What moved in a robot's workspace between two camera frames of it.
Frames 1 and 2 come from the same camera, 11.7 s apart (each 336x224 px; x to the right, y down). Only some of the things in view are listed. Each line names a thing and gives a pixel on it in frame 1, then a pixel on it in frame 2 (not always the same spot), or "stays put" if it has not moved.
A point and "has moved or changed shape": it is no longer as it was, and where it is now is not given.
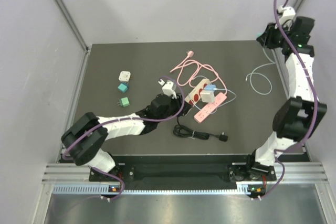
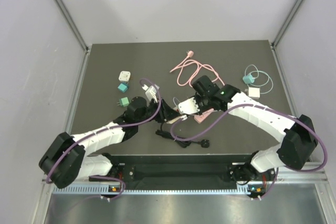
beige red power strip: [195, 95] to [174, 120]
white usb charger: [207, 96] has moved or changed shape
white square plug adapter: [124, 76] stays put
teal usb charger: [123, 87] stays put
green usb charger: [124, 102] stays put
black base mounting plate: [182, 170] stays put
